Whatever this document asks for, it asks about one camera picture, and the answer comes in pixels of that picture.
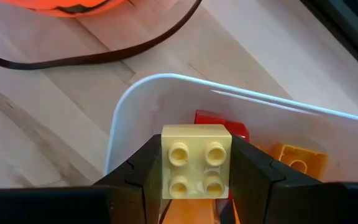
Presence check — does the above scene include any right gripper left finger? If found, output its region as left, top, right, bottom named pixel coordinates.
left=0, top=133, right=163, bottom=224

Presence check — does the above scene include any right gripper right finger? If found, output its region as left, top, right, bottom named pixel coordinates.
left=228, top=134, right=358, bottom=224

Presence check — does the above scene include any orange-yellow ring toy brick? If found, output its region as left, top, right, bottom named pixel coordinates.
left=269, top=142, right=328, bottom=181

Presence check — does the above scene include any yellow four-stud toy brick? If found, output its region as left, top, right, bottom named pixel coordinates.
left=160, top=123, right=233, bottom=200

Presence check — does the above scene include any red stepped toy brick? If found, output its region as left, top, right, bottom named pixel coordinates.
left=193, top=109, right=250, bottom=142

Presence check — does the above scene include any white plastic basket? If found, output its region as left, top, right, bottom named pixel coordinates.
left=104, top=73, right=358, bottom=184

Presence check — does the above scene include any orange pumpkin bucket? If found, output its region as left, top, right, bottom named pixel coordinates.
left=0, top=0, right=203, bottom=71

